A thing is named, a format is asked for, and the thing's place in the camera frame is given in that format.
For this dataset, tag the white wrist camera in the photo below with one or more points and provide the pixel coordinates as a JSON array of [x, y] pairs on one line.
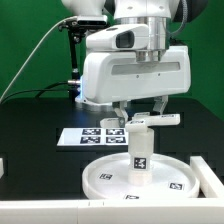
[[119, 37]]

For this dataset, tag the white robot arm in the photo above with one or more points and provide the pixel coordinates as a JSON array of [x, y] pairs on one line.
[[156, 14]]

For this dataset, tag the white round table top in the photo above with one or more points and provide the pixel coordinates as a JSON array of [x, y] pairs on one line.
[[167, 178]]

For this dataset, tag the white L-shaped border fence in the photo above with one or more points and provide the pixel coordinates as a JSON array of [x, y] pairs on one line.
[[206, 210]]

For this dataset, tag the white cross-shaped table base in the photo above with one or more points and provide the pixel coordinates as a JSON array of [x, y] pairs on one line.
[[140, 122]]

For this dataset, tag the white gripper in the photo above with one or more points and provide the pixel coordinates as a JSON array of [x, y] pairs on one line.
[[117, 77]]

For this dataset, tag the white marker sheet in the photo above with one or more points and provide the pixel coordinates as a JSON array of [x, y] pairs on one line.
[[93, 136]]

